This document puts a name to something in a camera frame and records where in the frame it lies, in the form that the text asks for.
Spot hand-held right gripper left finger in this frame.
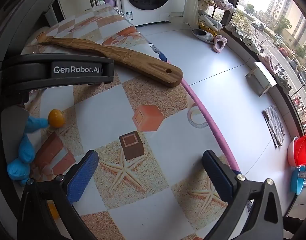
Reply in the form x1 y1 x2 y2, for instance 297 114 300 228
17 150 99 240

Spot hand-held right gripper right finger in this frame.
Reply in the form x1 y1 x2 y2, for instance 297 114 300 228
202 149 285 240

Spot yellow cherry tomato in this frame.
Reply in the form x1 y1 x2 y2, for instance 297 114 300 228
48 109 66 130

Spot pink table edge strip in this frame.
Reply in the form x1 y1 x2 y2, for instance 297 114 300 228
167 60 240 173

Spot grey floor mat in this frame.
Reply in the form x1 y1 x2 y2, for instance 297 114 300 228
261 104 286 148

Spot pink basin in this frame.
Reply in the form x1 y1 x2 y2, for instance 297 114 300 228
286 136 300 167

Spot blue basin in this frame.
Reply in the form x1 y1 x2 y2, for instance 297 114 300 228
290 165 306 196

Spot red bucket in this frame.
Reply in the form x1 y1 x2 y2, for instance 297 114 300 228
293 131 306 167

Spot wooden back scratcher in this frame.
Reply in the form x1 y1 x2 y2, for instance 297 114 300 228
36 33 184 88

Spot small white stool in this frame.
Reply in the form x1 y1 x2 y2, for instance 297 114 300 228
245 61 278 97

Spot grey sneaker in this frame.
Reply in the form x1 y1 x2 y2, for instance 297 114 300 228
274 65 292 95
225 21 244 38

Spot pink fluffy slipper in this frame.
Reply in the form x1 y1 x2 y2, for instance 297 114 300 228
212 35 228 54
258 53 276 74

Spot white washing machine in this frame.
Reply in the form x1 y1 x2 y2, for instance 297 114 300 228
121 0 190 27

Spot white sneaker with black logo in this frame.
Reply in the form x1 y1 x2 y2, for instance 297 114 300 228
242 35 263 55

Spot grey slipper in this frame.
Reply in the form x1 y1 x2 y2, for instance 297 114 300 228
192 28 215 43

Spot metal shoe rack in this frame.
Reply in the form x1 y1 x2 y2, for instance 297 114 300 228
197 0 236 32

